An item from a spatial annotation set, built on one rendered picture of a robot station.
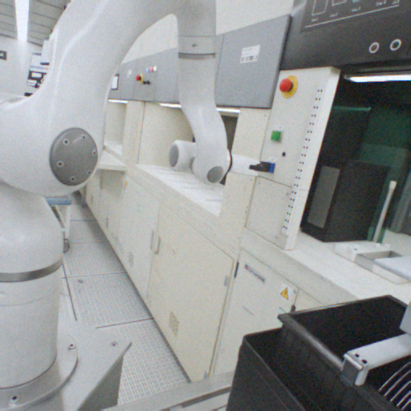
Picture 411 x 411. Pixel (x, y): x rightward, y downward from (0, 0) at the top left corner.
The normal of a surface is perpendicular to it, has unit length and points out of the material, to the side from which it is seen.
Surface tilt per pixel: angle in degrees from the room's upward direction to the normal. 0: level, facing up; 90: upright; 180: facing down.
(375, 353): 0
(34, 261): 89
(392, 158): 90
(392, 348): 0
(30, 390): 0
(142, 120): 90
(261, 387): 90
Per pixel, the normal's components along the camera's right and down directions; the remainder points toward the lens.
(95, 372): 0.18, -0.95
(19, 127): -0.10, -0.22
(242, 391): -0.87, -0.04
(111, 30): 0.75, 0.12
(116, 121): 0.48, 0.30
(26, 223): 0.40, -0.74
